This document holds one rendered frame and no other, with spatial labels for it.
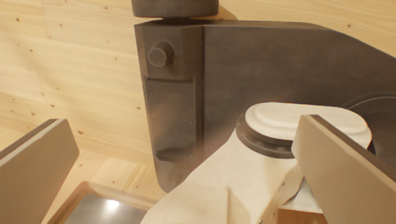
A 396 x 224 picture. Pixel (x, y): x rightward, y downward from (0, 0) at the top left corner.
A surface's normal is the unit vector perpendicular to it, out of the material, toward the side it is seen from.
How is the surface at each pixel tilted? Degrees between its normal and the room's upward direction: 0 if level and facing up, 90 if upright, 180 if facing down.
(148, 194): 90
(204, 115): 0
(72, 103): 0
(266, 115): 90
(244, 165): 90
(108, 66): 0
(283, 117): 90
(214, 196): 115
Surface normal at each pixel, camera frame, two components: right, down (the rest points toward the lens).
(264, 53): -0.18, 0.48
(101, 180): 0.15, -0.85
